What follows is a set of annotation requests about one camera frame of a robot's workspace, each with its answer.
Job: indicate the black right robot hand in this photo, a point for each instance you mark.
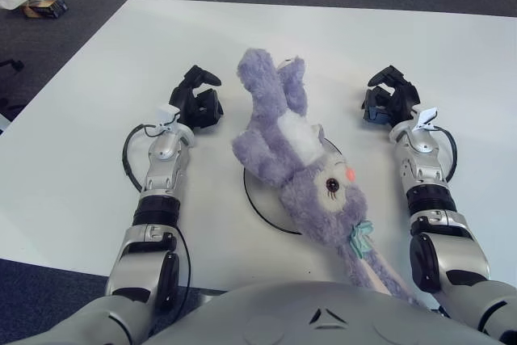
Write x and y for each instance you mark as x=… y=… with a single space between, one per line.
x=398 y=98

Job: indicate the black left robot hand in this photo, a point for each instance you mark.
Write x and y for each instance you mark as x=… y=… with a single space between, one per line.
x=198 y=108

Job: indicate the purple plush bunny doll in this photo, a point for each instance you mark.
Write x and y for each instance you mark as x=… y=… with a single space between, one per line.
x=307 y=191

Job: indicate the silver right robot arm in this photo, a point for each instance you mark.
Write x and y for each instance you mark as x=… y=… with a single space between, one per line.
x=440 y=232

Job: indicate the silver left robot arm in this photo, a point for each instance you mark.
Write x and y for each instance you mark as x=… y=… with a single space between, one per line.
x=149 y=220

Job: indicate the white plate with black rim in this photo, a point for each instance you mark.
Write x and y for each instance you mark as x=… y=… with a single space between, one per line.
x=264 y=199

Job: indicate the dark cardboard box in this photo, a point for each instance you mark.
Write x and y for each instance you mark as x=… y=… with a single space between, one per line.
x=46 y=7

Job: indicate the black office chair base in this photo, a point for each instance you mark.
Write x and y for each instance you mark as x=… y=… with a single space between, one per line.
x=10 y=65

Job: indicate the white furniture edge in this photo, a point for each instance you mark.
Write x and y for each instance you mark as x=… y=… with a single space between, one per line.
x=4 y=123

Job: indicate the grey robot torso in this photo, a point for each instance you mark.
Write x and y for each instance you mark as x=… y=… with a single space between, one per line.
x=323 y=316

